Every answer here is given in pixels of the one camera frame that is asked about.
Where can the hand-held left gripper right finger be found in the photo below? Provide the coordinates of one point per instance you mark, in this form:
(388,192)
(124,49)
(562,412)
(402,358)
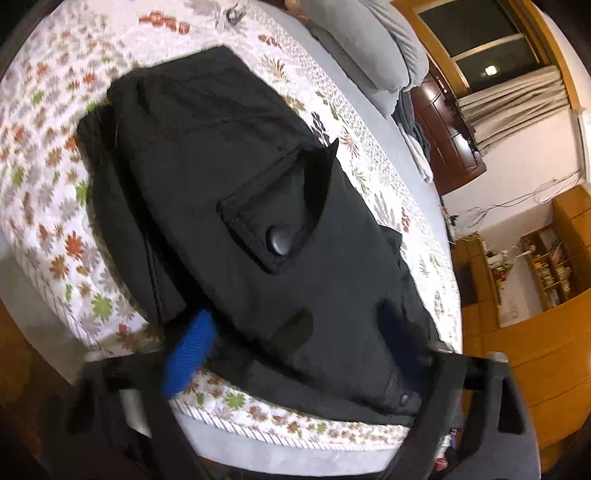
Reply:
(397,341)

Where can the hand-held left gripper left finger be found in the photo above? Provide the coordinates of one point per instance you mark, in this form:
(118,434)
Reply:
(191,350)

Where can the black pants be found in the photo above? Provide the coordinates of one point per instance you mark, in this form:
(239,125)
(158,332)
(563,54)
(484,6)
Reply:
(207,161)

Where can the wooden side cabinet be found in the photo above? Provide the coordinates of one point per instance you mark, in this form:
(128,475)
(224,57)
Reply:
(480,286)

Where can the wooden desk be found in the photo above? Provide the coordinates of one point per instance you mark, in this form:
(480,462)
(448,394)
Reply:
(545,360)

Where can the wooden bookshelf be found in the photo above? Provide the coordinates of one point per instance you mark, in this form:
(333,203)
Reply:
(554,258)

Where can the folded grey blanket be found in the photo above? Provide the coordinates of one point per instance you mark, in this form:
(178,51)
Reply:
(413,134)

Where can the dark wooden headboard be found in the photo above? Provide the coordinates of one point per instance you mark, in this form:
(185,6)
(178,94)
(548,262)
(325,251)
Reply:
(452,138)

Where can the floral quilted bed cover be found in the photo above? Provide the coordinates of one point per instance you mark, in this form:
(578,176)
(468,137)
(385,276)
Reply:
(46,184)

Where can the grey pillow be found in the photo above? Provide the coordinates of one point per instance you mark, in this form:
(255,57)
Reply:
(364,37)
(355,83)

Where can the beige curtain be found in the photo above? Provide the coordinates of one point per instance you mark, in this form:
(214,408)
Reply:
(512,99)

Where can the wooden framed window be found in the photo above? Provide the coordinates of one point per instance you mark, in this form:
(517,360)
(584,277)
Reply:
(480,41)

